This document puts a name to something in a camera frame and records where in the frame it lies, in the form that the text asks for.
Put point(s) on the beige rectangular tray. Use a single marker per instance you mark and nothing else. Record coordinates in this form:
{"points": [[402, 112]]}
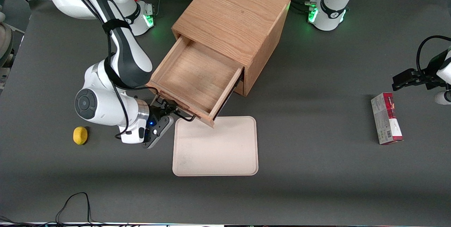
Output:
{"points": [[215, 149]]}

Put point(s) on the yellow lemon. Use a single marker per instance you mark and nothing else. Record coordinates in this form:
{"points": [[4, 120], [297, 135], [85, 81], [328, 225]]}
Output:
{"points": [[80, 135]]}

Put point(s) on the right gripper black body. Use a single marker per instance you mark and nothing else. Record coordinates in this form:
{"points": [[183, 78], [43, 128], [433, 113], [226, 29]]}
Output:
{"points": [[159, 111]]}

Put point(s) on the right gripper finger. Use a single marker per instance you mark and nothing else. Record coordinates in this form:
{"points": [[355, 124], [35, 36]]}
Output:
{"points": [[172, 113], [170, 105]]}

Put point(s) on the grey and red carton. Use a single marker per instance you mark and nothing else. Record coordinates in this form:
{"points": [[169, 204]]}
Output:
{"points": [[385, 121]]}

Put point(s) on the wooden drawer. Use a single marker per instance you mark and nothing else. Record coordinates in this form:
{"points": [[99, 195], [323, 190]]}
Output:
{"points": [[241, 87], [193, 75]]}

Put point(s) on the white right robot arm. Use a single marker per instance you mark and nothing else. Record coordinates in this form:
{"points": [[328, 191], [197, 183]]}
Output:
{"points": [[127, 54]]}

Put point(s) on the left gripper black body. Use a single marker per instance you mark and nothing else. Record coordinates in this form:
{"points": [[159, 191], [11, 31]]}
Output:
{"points": [[427, 75]]}

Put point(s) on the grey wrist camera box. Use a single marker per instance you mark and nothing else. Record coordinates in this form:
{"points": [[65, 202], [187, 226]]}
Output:
{"points": [[158, 133], [443, 97]]}

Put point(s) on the wooden two-drawer cabinet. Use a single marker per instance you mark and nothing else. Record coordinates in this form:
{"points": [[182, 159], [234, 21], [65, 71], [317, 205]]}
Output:
{"points": [[232, 12]]}

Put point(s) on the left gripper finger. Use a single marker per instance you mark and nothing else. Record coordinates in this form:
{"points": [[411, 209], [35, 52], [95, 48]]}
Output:
{"points": [[403, 80], [413, 74]]}

